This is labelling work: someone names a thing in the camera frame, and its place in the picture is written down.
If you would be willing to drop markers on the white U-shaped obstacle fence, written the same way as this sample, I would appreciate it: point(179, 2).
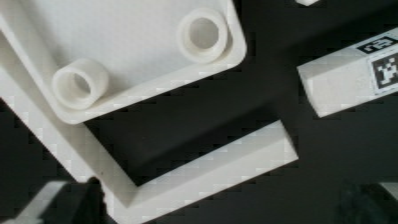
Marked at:
point(138, 202)

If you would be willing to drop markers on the white desk tabletop panel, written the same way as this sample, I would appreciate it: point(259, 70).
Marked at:
point(113, 50)

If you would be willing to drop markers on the white desk leg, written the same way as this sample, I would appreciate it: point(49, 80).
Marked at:
point(351, 76)
point(305, 2)

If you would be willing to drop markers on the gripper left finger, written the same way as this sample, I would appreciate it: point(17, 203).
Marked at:
point(65, 204)

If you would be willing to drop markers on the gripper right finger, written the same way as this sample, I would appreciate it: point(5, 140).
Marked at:
point(367, 206)

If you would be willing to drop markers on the white desk leg far left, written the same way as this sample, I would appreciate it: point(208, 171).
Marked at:
point(351, 76)

